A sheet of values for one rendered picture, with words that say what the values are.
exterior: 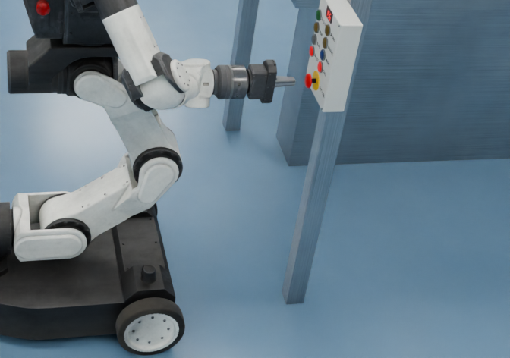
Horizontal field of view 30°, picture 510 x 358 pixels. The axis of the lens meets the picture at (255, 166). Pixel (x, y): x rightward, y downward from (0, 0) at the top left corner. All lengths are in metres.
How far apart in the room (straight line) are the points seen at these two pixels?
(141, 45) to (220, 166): 1.54
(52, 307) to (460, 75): 1.78
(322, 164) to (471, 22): 1.06
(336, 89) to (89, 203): 0.81
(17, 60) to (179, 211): 1.10
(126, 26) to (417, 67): 1.69
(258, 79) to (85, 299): 0.84
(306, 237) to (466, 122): 1.15
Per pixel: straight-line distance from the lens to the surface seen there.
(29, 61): 2.49
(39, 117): 3.82
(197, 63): 2.38
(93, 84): 2.49
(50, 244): 2.79
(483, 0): 3.50
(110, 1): 2.14
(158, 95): 2.18
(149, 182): 2.68
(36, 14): 2.36
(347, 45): 2.40
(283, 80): 2.50
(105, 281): 2.86
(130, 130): 2.62
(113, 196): 2.76
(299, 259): 2.98
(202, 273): 3.16
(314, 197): 2.82
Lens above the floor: 2.16
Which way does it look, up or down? 36 degrees down
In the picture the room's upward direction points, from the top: 9 degrees clockwise
